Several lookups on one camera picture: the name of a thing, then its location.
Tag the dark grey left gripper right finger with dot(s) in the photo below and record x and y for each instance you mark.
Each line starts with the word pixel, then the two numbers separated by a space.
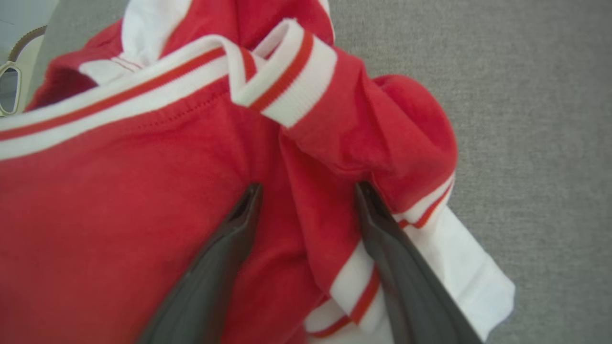
pixel 411 291

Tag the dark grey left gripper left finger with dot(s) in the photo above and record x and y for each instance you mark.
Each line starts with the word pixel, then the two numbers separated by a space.
pixel 205 286

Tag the red jersey with white trim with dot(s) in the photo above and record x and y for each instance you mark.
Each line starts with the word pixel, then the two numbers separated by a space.
pixel 119 200

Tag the cream laundry basket brown rim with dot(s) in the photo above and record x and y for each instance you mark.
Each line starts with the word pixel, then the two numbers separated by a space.
pixel 9 105

